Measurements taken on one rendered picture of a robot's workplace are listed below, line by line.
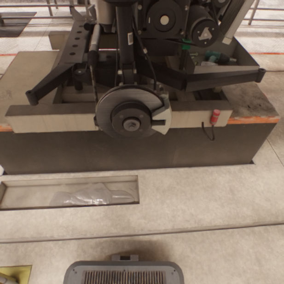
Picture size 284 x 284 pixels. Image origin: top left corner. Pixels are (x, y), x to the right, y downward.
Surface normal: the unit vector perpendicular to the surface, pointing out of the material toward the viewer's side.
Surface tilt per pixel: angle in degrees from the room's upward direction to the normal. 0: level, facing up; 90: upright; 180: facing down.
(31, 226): 0
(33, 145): 90
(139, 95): 90
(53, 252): 0
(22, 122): 90
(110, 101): 90
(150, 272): 0
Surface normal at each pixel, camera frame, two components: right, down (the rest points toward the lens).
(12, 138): 0.07, 0.75
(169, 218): 0.04, -0.66
